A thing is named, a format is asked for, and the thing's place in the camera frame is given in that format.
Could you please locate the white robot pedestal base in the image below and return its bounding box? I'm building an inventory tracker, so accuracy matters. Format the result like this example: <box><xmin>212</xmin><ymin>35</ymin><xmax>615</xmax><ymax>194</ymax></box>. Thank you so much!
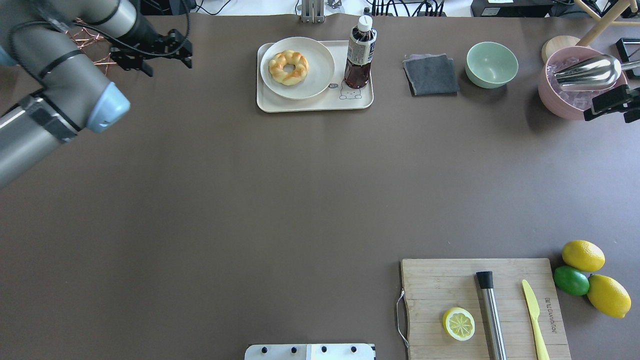
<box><xmin>244</xmin><ymin>342</ymin><xmax>377</xmax><ymax>360</ymax></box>

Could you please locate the green lime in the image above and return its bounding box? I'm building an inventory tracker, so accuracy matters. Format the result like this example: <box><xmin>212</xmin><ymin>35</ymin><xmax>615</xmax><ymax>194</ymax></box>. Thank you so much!
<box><xmin>553</xmin><ymin>265</ymin><xmax>590</xmax><ymax>296</ymax></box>

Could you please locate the green bowl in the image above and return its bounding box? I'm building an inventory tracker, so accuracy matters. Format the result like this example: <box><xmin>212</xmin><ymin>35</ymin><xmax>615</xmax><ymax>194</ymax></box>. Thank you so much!
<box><xmin>465</xmin><ymin>41</ymin><xmax>519</xmax><ymax>89</ymax></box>

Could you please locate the yellow lemon upper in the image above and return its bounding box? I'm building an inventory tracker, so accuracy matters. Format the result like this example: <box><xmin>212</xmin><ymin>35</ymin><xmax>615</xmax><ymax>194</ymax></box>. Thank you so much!
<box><xmin>561</xmin><ymin>240</ymin><xmax>606</xmax><ymax>272</ymax></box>

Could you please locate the metal ice scoop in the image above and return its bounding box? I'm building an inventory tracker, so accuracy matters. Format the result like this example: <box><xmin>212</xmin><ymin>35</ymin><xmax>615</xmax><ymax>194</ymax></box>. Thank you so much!
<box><xmin>553</xmin><ymin>54</ymin><xmax>640</xmax><ymax>92</ymax></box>

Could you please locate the copper wire bottle rack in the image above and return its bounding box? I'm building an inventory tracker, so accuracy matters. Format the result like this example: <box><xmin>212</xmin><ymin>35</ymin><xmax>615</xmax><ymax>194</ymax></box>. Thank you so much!
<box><xmin>66</xmin><ymin>26</ymin><xmax>116</xmax><ymax>75</ymax></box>

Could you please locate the pink ice bowl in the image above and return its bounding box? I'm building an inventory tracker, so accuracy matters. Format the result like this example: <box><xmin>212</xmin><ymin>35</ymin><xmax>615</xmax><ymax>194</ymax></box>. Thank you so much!
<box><xmin>538</xmin><ymin>46</ymin><xmax>627</xmax><ymax>121</ymax></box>

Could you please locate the bamboo cutting board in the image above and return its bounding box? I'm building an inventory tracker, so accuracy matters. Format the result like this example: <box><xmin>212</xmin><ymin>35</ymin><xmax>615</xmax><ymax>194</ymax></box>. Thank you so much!
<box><xmin>400</xmin><ymin>258</ymin><xmax>572</xmax><ymax>360</ymax></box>

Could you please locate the wooden mug tree stand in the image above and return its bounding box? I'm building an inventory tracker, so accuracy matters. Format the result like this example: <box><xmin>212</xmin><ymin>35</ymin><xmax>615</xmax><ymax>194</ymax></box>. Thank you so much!
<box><xmin>541</xmin><ymin>0</ymin><xmax>639</xmax><ymax>62</ymax></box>

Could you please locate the lemon half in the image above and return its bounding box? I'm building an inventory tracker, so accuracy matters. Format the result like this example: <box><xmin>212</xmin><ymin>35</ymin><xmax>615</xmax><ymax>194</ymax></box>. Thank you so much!
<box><xmin>442</xmin><ymin>307</ymin><xmax>476</xmax><ymax>341</ymax></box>

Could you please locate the dark tea bottle on tray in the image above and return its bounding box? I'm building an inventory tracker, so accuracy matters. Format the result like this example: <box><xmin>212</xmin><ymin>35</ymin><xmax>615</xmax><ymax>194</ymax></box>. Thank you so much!
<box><xmin>343</xmin><ymin>14</ymin><xmax>377</xmax><ymax>89</ymax></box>

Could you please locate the braided glazed donut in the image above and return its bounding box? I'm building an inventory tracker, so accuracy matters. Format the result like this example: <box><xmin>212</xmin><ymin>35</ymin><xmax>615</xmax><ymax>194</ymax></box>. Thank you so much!
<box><xmin>268</xmin><ymin>50</ymin><xmax>310</xmax><ymax>86</ymax></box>

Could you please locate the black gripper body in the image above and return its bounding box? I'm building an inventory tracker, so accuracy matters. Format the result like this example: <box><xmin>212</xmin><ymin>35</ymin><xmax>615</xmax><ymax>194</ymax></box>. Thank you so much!
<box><xmin>109</xmin><ymin>14</ymin><xmax>193</xmax><ymax>71</ymax></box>

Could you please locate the yellow lemon lower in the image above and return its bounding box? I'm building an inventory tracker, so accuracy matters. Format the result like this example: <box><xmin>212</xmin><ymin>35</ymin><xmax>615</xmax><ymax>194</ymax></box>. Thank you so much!
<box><xmin>586</xmin><ymin>274</ymin><xmax>632</xmax><ymax>319</ymax></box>

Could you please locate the yellow plastic knife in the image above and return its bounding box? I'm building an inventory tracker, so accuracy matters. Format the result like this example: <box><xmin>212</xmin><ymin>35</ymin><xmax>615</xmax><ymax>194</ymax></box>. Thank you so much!
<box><xmin>521</xmin><ymin>279</ymin><xmax>551</xmax><ymax>360</ymax></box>

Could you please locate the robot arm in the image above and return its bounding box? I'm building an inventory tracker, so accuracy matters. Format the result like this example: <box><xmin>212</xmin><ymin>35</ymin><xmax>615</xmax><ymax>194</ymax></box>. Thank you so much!
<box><xmin>1</xmin><ymin>0</ymin><xmax>193</xmax><ymax>187</ymax></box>

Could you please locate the cream rabbit tray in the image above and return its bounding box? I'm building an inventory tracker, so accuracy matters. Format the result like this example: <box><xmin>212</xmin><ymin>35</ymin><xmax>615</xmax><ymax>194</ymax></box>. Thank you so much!
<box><xmin>255</xmin><ymin>68</ymin><xmax>374</xmax><ymax>113</ymax></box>

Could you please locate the grey folded cloth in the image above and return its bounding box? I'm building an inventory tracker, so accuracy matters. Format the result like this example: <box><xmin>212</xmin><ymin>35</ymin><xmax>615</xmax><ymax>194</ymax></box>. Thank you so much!
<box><xmin>402</xmin><ymin>54</ymin><xmax>460</xmax><ymax>96</ymax></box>

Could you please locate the white round plate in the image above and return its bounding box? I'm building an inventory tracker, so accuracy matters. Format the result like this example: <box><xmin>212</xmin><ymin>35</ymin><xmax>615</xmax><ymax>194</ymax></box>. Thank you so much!
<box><xmin>258</xmin><ymin>36</ymin><xmax>335</xmax><ymax>100</ymax></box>

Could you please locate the yellow lemon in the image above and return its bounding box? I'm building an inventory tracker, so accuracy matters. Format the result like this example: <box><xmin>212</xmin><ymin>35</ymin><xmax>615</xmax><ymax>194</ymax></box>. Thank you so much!
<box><xmin>586</xmin><ymin>274</ymin><xmax>632</xmax><ymax>319</ymax></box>
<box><xmin>561</xmin><ymin>240</ymin><xmax>606</xmax><ymax>272</ymax></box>

